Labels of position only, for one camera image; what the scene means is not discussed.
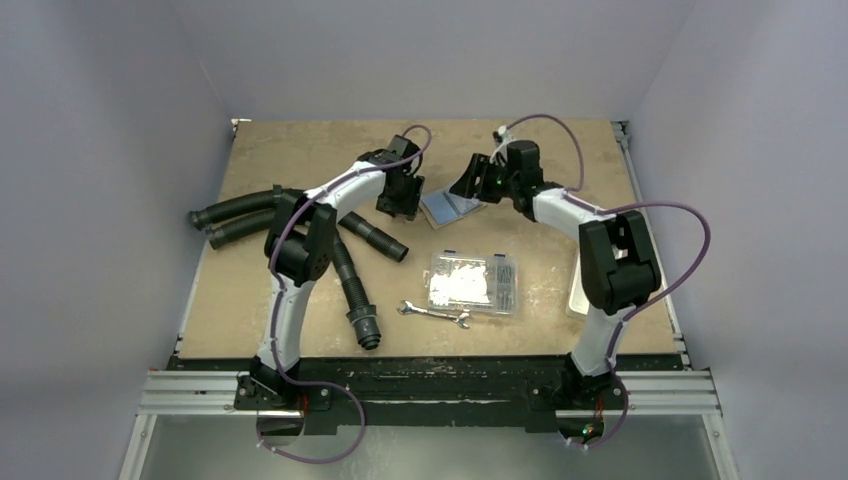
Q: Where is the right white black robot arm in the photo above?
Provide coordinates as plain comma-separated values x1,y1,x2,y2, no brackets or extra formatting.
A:
449,140,662,407

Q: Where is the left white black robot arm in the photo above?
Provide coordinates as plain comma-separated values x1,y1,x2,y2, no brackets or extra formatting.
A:
250,134,427,409

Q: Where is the clear plastic screw box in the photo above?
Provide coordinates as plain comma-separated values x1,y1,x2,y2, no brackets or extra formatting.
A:
425,250,519,316

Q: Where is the silver open-end wrench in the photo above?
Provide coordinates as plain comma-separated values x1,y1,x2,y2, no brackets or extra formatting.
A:
397,300,472,330

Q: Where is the white plastic tray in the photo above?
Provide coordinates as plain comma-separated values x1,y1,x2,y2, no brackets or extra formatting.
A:
566,253,590,319

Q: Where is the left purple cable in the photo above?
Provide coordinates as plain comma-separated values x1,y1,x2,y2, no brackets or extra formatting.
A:
254,124,433,466

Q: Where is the purple cable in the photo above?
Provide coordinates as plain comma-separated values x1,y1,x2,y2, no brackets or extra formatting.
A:
493,113,713,452
254,124,433,466

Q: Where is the black corrugated hose short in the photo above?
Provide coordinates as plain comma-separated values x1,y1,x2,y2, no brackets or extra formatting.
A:
338,212,409,263

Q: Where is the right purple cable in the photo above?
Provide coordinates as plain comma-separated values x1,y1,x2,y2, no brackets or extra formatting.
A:
493,113,713,452

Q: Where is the black hose with coupling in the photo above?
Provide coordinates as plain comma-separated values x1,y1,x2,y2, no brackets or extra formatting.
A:
329,231,383,352

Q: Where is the black corrugated hose upper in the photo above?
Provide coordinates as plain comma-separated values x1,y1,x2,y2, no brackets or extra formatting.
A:
188,185,293,232

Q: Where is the black corrugated hose lower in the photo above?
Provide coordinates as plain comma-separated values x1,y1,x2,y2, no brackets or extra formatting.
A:
205,208,280,252

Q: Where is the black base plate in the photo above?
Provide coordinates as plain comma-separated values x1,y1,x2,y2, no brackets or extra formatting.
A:
166,354,684,438

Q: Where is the aluminium frame rail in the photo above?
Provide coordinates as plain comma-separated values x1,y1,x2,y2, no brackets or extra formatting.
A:
119,371,740,479

